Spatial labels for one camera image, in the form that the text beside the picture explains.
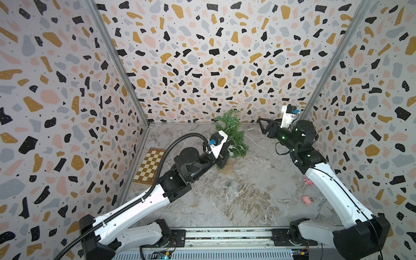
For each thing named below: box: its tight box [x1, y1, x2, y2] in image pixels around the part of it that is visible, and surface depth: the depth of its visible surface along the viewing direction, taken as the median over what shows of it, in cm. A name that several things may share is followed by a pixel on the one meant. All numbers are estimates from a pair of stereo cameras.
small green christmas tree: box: [214, 109, 250, 159], surface depth 72 cm
